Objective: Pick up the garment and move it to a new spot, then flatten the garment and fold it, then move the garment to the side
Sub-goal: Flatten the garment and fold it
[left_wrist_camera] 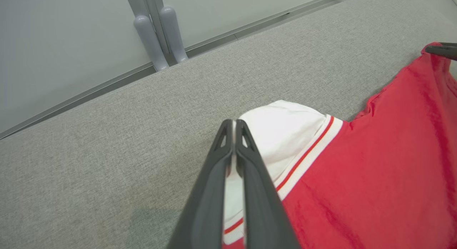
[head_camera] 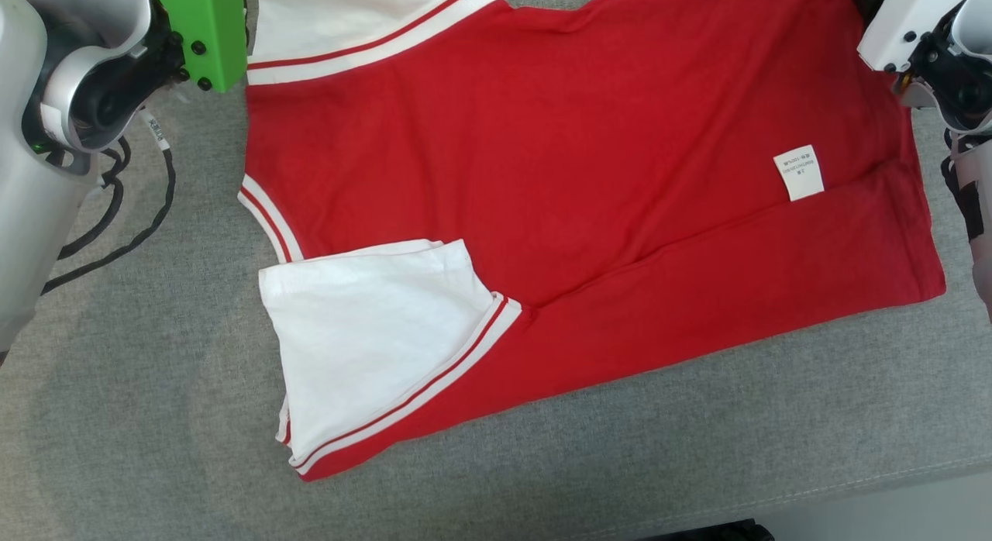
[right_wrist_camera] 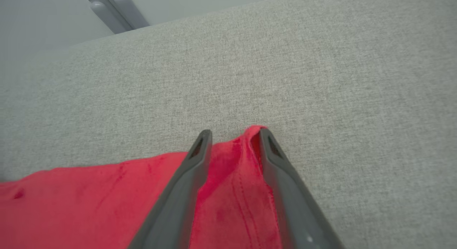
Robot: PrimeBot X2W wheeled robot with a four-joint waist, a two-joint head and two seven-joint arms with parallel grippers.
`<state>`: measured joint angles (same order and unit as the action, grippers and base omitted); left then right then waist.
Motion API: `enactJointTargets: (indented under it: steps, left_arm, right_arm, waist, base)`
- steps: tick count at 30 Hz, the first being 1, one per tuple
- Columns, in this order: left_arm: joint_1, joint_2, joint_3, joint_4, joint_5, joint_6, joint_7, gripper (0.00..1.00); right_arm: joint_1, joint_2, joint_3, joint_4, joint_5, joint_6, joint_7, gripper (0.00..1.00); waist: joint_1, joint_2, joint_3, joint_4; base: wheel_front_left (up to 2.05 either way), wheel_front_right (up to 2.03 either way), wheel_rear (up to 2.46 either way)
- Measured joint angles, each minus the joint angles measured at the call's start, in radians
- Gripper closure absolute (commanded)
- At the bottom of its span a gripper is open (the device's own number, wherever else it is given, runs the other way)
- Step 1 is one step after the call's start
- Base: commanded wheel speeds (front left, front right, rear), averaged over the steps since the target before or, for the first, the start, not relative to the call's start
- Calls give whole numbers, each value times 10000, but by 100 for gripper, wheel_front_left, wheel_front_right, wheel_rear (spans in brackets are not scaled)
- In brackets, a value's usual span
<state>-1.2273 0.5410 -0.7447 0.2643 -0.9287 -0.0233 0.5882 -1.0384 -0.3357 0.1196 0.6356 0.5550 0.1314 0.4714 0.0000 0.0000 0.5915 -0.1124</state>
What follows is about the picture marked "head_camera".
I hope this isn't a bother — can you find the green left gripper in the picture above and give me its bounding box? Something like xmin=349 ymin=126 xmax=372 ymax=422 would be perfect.
xmin=151 ymin=0 xmax=250 ymax=94

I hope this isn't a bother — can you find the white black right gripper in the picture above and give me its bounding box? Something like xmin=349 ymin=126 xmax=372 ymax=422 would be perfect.
xmin=856 ymin=0 xmax=981 ymax=74

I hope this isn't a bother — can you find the white left cable label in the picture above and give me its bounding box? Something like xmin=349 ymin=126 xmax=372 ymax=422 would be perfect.
xmin=139 ymin=109 xmax=170 ymax=151

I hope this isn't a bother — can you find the red jersey with white sleeves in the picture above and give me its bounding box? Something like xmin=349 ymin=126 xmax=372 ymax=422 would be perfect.
xmin=236 ymin=0 xmax=948 ymax=482

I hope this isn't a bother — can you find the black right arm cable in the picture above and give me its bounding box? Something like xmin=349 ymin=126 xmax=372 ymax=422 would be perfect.
xmin=940 ymin=134 xmax=987 ymax=244

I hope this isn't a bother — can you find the grey fabric sofa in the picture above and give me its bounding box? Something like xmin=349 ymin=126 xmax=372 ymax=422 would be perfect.
xmin=0 ymin=0 xmax=992 ymax=541

